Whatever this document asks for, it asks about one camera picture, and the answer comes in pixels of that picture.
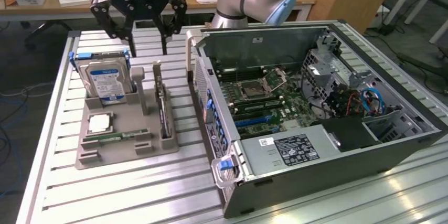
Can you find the low-profile Nvidia graphics card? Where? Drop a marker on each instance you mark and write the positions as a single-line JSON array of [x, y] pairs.
[[164, 113]]

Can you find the wooden desk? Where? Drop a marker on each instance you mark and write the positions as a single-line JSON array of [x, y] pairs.
[[52, 9]]

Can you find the hard disk in blue caddy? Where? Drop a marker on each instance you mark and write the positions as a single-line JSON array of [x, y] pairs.
[[104, 82]]

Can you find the blue card retention clip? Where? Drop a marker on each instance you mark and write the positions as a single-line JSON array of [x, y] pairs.
[[208, 94], [209, 106], [221, 138], [217, 128], [213, 117]]

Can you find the CPU socket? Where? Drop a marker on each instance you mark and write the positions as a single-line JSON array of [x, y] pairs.
[[249, 90]]

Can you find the metal socket cover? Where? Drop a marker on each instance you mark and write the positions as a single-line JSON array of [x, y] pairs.
[[284, 75]]

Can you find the grey plastic parts rack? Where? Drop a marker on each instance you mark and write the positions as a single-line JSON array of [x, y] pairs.
[[125, 121]]

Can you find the silver CPU chip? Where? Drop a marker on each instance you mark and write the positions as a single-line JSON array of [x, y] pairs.
[[99, 124]]

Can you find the green RAM stick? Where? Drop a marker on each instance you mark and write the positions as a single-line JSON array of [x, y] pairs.
[[259, 104], [112, 136]]

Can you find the metal disk bay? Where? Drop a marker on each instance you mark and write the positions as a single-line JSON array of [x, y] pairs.
[[321, 72]]

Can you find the green Dell motherboard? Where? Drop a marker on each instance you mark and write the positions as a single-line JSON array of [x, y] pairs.
[[291, 108]]

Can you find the silver chipset heatsink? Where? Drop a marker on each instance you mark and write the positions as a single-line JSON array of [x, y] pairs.
[[293, 125]]

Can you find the wooden cabinet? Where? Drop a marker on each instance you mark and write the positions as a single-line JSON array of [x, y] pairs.
[[367, 11]]

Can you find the blue case release latch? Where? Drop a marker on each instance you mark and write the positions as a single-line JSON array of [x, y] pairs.
[[224, 165]]

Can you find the black power brick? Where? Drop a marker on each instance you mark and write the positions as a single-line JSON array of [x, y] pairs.
[[387, 30]]

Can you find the grey power supply unit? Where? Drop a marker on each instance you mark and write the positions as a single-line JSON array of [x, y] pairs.
[[265, 161]]

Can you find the open black PC case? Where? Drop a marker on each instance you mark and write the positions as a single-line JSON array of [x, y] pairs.
[[315, 190]]

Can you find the grey metal drive bracket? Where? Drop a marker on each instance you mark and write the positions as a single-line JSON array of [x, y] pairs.
[[395, 119]]

